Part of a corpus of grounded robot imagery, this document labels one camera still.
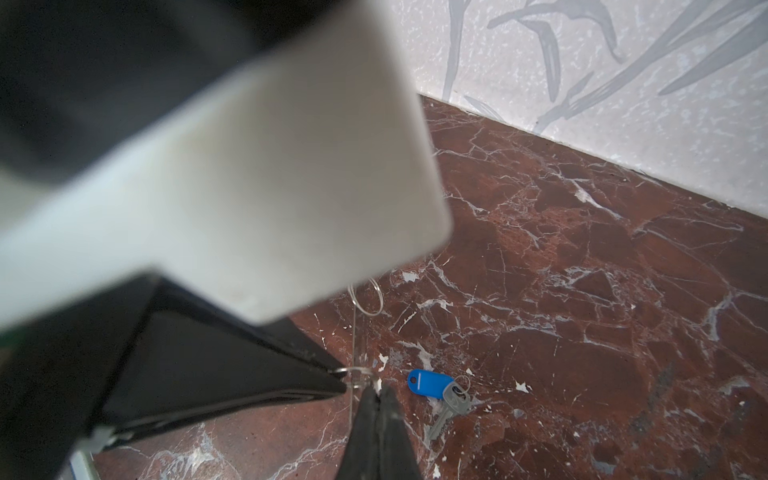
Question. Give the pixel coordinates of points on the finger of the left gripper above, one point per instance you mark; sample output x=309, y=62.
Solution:
x=183, y=360

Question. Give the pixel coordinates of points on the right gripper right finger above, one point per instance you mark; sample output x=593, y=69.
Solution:
x=397, y=460

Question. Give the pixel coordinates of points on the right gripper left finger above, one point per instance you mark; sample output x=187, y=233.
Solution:
x=361, y=455

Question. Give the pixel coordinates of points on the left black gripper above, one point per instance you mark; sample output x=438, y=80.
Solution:
x=60, y=370

